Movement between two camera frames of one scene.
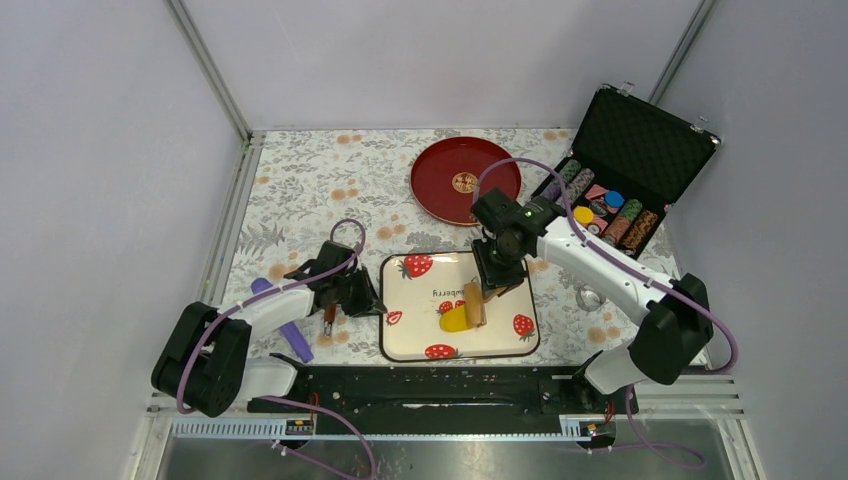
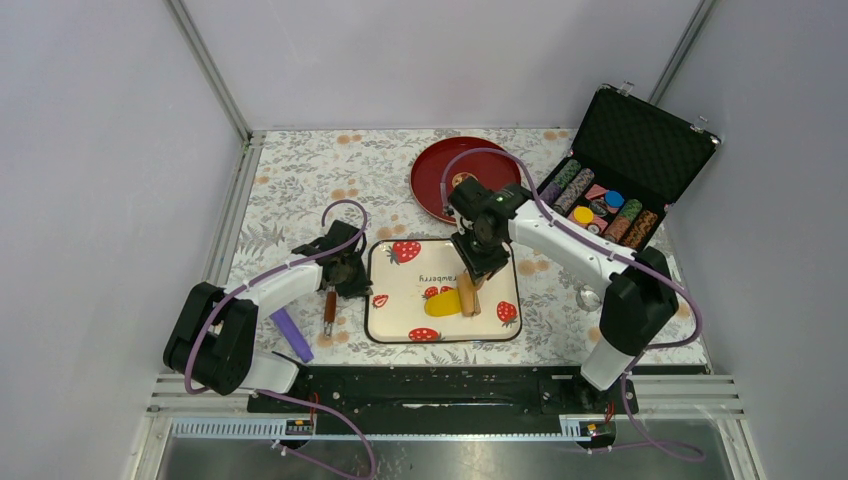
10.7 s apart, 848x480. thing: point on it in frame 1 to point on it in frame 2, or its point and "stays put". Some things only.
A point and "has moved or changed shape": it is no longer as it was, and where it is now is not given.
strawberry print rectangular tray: (415, 290) has moved or changed shape
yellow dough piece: (454, 320) to (446, 303)
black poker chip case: (628, 162) stays put
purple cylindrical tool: (289, 330) stays put
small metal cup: (589, 298) stays put
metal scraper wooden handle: (329, 318) stays put
